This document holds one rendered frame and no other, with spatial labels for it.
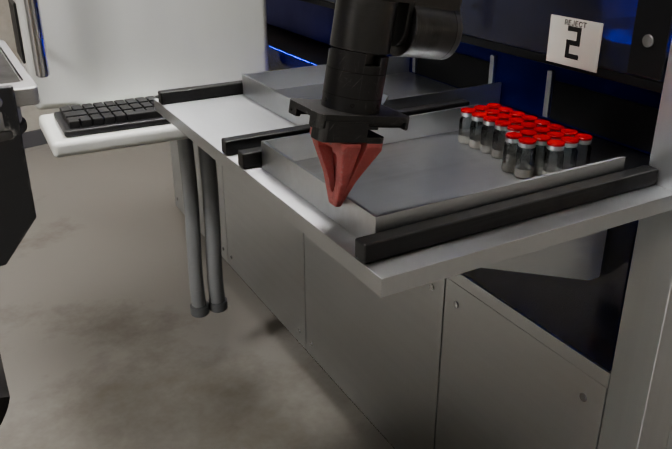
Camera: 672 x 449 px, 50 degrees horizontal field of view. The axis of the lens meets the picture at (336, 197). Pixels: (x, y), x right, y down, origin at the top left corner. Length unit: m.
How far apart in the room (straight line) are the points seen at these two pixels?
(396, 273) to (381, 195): 0.18
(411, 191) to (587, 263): 0.27
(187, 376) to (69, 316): 0.52
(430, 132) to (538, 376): 0.41
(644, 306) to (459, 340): 0.42
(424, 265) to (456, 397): 0.72
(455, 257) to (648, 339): 0.37
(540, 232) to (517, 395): 0.51
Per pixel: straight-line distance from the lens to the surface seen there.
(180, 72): 1.56
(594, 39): 0.94
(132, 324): 2.27
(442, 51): 0.72
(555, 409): 1.15
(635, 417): 1.05
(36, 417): 1.99
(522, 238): 0.73
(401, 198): 0.79
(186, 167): 1.73
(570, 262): 0.94
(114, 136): 1.32
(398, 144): 0.97
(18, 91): 0.66
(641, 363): 1.00
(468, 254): 0.69
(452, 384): 1.35
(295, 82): 1.27
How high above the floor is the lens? 1.19
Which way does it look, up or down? 23 degrees down
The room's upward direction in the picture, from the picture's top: straight up
